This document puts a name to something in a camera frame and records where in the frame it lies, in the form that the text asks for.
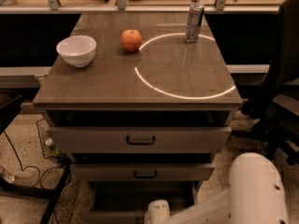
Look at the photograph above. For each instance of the grey bottom drawer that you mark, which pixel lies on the grey bottom drawer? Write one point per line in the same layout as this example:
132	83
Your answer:
127	202

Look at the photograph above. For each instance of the grey drawer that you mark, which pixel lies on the grey drawer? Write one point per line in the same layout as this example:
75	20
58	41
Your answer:
142	172
143	140
127	202

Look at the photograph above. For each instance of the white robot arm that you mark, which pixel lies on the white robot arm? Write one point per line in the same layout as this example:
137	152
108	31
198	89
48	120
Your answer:
255	195

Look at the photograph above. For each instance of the grey middle drawer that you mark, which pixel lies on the grey middle drawer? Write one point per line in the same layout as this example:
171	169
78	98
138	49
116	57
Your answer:
142	172

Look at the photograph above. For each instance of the grey drawer cabinet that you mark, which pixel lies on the grey drawer cabinet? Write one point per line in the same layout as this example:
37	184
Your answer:
168	82

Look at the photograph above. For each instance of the grey top drawer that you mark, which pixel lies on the grey top drawer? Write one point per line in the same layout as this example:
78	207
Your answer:
143	140

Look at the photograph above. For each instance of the black office chair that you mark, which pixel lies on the black office chair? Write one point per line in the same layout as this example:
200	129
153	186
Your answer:
274	103

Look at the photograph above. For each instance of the red apple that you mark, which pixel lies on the red apple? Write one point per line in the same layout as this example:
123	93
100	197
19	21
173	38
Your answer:
131	40

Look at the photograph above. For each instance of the white ceramic bowl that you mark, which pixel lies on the white ceramic bowl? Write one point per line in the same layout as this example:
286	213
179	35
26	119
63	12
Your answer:
77	50

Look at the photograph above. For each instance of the wire mesh basket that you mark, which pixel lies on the wire mesh basket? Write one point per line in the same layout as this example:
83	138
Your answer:
49	149

